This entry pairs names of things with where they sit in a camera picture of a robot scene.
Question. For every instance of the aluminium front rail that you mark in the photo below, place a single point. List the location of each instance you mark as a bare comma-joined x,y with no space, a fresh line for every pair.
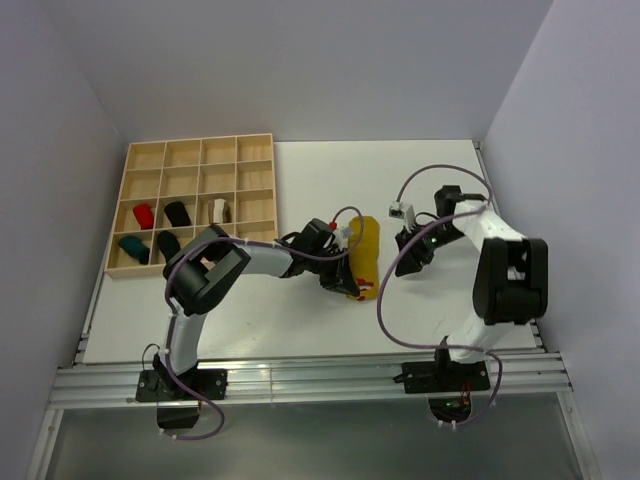
316,379

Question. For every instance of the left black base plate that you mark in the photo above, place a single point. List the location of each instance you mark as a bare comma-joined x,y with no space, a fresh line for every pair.
158,386

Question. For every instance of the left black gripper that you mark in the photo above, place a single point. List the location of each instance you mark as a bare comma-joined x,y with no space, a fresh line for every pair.
341,280

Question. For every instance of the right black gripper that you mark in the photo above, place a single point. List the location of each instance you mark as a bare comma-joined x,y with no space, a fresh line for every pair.
409,260

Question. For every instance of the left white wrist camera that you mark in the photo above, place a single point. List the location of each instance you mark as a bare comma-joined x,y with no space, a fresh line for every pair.
344,236

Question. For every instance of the red rolled sock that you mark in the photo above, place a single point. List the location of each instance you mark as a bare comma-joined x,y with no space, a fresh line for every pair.
144,216

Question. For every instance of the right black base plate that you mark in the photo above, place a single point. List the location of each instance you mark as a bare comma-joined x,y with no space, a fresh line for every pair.
442,377

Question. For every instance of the black rolled sock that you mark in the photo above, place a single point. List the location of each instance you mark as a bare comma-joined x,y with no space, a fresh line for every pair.
177,214
168,245

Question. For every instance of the black rolled sock upper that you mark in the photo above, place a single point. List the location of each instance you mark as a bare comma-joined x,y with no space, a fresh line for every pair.
177,214

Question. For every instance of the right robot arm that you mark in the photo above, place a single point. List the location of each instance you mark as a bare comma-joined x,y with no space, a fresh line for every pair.
459,208

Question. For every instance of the wooden compartment tray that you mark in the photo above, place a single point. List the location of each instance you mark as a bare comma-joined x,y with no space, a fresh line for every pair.
238,168

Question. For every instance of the yellow cartoon sock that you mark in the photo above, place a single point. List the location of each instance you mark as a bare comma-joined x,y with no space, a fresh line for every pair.
363,257

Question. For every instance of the teal rolled sock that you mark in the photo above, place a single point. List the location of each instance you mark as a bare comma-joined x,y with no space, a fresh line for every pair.
135,248

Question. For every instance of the black rolled sock lower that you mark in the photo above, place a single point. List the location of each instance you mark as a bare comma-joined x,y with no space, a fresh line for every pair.
168,245

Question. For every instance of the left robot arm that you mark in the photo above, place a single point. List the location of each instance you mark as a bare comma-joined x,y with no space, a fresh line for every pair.
200,275

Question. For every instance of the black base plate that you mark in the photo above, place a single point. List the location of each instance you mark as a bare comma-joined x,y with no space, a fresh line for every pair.
158,386
442,377

